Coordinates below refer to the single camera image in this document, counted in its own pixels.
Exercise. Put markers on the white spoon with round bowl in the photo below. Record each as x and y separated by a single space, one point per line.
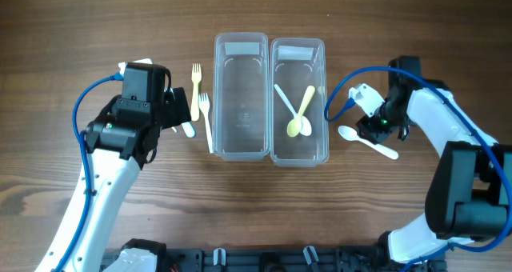
305 126

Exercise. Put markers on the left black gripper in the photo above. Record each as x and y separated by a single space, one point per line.
175 106

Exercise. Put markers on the yellow plastic fork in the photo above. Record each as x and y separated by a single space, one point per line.
196 77

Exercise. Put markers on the white plastic fork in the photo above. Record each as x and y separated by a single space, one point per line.
204 106

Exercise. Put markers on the large white plastic spoon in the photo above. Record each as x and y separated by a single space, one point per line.
351 135

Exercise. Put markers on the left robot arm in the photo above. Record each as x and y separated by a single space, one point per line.
114 149

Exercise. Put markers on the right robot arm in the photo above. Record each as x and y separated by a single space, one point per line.
468 203

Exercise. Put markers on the yellow plastic spoon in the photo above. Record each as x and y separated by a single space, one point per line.
300 114

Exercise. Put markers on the light blue plastic fork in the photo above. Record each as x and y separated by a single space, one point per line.
188 129

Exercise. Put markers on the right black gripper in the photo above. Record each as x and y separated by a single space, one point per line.
371 131

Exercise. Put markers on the clear plastic container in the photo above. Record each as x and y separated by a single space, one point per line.
241 82
295 65

